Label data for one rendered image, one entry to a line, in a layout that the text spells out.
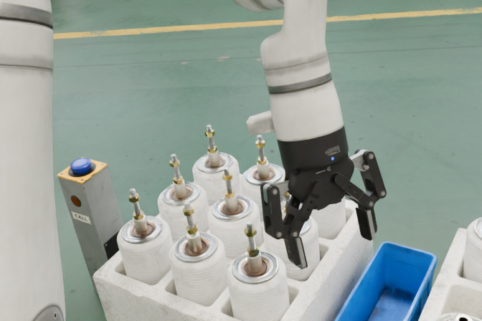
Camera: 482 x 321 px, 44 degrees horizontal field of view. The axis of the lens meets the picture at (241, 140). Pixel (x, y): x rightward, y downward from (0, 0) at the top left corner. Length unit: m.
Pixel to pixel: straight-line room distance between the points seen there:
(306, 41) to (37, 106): 0.29
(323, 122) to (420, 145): 1.13
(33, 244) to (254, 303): 0.57
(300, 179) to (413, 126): 1.21
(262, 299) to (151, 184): 0.79
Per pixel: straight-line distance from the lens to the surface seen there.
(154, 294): 1.07
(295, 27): 0.60
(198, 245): 1.02
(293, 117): 0.62
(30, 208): 0.44
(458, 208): 1.51
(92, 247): 1.27
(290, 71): 0.61
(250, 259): 0.95
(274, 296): 0.96
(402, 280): 1.26
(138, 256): 1.07
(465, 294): 1.07
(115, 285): 1.12
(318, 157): 0.63
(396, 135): 1.78
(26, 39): 0.43
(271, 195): 0.63
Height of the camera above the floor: 0.90
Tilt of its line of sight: 30 degrees down
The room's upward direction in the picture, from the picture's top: 8 degrees counter-clockwise
